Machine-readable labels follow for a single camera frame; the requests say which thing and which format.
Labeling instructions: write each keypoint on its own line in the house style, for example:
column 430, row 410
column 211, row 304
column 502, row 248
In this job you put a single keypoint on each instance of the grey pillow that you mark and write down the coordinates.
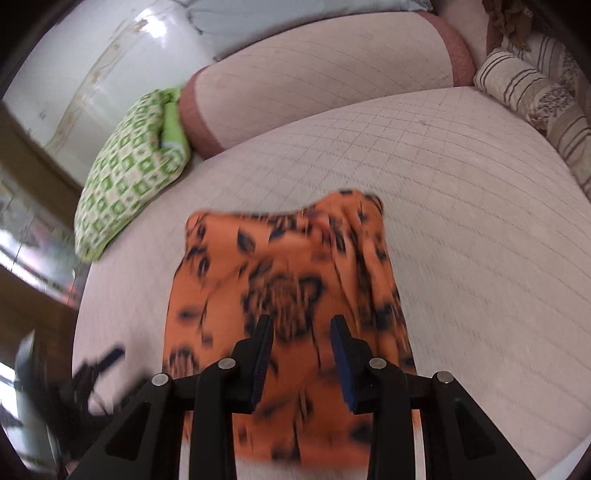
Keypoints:
column 300, row 18

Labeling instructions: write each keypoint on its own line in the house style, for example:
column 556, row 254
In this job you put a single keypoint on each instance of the orange floral shirt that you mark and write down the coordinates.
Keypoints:
column 286, row 277

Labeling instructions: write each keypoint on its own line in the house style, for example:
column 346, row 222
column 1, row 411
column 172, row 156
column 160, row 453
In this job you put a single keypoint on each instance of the green checked pillow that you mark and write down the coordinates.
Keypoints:
column 134, row 170

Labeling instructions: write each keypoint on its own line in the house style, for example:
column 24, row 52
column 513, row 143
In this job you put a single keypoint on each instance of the small striped floral cushion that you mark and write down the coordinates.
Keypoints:
column 521, row 87

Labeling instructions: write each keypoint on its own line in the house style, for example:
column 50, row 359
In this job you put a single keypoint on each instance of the wooden door with stained glass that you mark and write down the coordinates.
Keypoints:
column 23, row 138

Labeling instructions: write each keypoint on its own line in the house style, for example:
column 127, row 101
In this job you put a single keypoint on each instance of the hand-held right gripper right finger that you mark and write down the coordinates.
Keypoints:
column 344, row 364

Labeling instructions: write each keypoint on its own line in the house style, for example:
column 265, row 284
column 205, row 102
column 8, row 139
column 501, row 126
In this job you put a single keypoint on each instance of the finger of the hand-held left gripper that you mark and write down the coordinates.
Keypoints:
column 104, row 362

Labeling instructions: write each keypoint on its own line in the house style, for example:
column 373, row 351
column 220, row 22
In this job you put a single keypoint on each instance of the brown patterned scarf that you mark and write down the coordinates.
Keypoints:
column 505, row 21

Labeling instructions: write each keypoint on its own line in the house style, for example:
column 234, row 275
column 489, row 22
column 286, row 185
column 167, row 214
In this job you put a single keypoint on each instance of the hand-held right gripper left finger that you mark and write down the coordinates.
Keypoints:
column 261, row 364

